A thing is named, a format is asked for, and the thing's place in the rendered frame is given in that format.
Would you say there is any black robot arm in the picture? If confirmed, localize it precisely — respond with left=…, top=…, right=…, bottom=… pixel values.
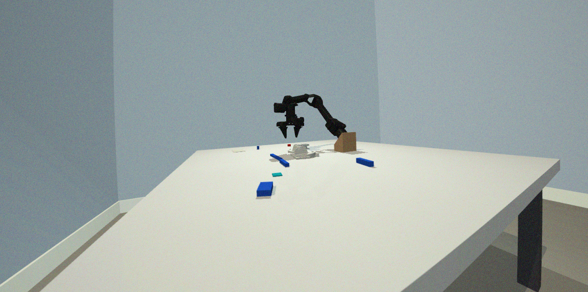
left=274, top=94, right=347, bottom=138

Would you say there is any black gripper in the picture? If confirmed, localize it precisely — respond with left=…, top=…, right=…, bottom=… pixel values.
left=277, top=112, right=304, bottom=138

